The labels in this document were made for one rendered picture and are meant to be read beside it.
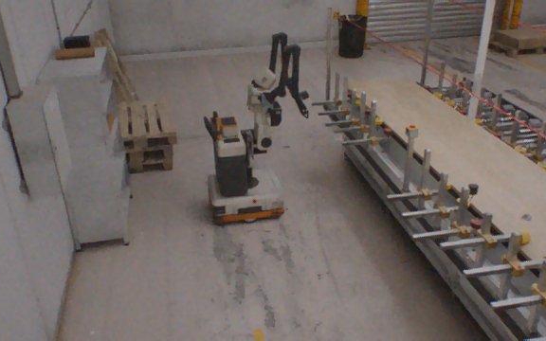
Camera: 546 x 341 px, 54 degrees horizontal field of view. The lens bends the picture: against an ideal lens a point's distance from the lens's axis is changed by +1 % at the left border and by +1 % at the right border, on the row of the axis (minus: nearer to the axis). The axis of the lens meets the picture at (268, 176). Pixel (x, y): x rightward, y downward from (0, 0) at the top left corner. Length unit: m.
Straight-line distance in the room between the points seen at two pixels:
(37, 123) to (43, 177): 0.36
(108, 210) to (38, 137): 1.41
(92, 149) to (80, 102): 0.39
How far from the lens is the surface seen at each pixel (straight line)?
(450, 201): 4.00
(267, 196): 4.89
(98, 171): 4.57
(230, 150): 4.65
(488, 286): 3.34
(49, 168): 3.59
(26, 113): 3.47
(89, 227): 4.84
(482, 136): 4.75
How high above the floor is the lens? 2.68
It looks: 27 degrees down
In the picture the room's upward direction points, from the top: 2 degrees counter-clockwise
